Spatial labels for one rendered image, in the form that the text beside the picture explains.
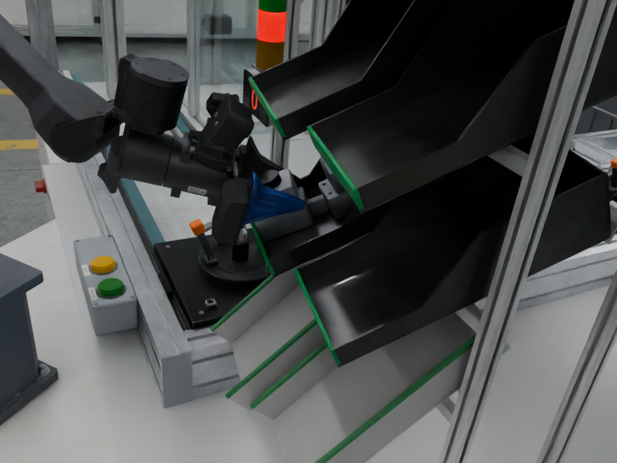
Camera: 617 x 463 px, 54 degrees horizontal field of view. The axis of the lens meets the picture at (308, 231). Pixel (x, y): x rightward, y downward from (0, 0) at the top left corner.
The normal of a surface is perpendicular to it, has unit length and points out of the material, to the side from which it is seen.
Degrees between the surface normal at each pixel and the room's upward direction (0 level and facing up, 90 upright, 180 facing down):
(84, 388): 0
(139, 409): 0
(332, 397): 45
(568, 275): 90
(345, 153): 25
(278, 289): 90
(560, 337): 0
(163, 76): 15
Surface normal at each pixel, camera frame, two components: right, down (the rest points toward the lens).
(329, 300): -0.33, -0.75
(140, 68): 0.33, -0.78
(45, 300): 0.09, -0.86
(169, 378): 0.43, 0.49
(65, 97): 0.58, -0.64
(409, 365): -0.62, -0.56
